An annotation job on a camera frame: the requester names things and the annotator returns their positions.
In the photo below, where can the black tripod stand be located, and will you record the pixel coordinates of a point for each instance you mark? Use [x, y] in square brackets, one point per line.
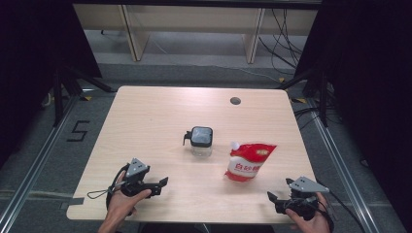
[323, 97]
[58, 97]

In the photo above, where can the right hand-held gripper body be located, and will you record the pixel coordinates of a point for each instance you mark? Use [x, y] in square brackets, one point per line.
[307, 186]

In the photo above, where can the person's right hand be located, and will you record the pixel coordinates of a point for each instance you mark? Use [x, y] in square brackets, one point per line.
[311, 226]

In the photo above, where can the yellow floor tape piece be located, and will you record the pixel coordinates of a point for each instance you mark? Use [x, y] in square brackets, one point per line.
[85, 97]
[281, 79]
[299, 100]

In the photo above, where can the grey round table grommet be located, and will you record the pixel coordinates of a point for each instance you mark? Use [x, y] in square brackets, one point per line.
[235, 100]

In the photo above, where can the aluminium floor rail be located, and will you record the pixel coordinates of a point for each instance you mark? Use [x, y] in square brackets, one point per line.
[343, 168]
[42, 155]

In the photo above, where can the light wooden shelf unit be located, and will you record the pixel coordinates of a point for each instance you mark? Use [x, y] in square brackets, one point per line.
[194, 17]

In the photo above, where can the grey tape strip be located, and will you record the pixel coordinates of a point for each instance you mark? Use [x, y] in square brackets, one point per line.
[73, 202]

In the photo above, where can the person's left hand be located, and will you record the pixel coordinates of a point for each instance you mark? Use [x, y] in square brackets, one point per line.
[121, 204]

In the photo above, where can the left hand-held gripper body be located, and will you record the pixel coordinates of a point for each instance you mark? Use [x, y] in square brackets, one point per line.
[137, 168]

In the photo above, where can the glass jar with black lid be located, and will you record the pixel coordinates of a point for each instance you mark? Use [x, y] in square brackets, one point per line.
[201, 137]

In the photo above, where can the black curtain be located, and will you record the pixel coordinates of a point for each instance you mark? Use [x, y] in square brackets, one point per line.
[32, 48]
[372, 64]

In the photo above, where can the red and white sugar pouch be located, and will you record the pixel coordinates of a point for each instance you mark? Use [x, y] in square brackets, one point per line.
[246, 161]

